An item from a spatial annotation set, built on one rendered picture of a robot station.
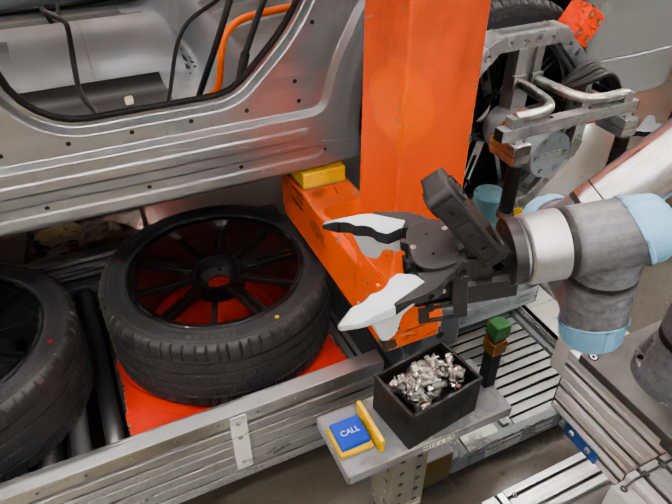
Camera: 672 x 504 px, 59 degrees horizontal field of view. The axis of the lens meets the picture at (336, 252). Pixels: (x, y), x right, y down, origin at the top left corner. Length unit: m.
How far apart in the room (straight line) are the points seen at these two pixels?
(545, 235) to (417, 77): 0.52
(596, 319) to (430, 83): 0.55
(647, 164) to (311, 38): 0.99
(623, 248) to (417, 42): 0.54
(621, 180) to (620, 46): 1.47
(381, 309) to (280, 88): 1.09
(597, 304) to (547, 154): 0.97
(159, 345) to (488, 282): 1.06
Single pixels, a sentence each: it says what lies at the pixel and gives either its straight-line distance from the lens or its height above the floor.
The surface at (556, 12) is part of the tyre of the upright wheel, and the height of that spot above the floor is 1.13.
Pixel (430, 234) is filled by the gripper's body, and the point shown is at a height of 1.23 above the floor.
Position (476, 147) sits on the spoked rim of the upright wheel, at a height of 0.76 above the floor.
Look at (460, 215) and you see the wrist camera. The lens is 0.56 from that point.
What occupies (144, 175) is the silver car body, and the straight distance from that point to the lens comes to 1.55.
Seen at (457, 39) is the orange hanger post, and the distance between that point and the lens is 1.09.
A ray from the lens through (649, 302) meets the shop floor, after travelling 2.64.
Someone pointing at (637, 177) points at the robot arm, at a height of 1.23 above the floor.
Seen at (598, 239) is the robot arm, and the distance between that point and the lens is 0.64.
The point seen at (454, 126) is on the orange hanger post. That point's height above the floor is 1.09.
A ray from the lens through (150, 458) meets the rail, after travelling 1.56.
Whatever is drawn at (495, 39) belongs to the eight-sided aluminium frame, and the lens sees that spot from 1.56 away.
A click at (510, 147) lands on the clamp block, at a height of 0.95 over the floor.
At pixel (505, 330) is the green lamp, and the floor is 0.65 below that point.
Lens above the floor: 1.59
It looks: 38 degrees down
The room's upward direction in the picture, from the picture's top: straight up
